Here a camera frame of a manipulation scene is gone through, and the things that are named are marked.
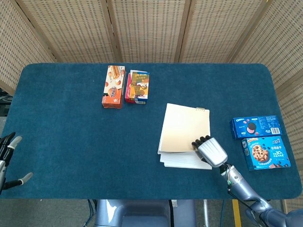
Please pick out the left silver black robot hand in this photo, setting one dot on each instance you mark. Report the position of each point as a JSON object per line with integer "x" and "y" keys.
{"x": 8, "y": 145}

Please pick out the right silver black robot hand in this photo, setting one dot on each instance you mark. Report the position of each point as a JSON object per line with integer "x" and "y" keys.
{"x": 213, "y": 152}

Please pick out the beige paper folder stack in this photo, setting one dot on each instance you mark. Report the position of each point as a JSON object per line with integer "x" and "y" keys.
{"x": 182, "y": 127}

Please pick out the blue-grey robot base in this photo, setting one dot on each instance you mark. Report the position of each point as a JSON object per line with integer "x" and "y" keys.
{"x": 142, "y": 214}

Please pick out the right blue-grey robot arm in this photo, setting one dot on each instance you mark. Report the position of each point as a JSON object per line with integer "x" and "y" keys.
{"x": 237, "y": 178}

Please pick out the dark blue carpeted table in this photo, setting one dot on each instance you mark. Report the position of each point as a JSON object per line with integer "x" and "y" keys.
{"x": 71, "y": 142}

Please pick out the blue Oreo cookie box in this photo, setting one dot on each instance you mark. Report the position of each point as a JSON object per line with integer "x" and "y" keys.
{"x": 256, "y": 126}

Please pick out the blue chocolate chip cookie box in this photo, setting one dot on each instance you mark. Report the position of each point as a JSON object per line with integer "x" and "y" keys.
{"x": 265, "y": 153}

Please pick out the white metal pole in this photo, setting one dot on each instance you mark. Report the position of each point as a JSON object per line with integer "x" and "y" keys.
{"x": 206, "y": 212}

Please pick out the yellow floor tape strip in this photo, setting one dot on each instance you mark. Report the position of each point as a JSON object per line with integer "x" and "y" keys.
{"x": 236, "y": 212}

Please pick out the woven bamboo screen panel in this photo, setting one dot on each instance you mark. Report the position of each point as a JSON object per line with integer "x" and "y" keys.
{"x": 149, "y": 30}
{"x": 71, "y": 30}
{"x": 293, "y": 113}
{"x": 217, "y": 30}
{"x": 16, "y": 47}
{"x": 279, "y": 40}

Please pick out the orange wafer roll box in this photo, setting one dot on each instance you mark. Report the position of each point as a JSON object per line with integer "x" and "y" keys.
{"x": 113, "y": 89}

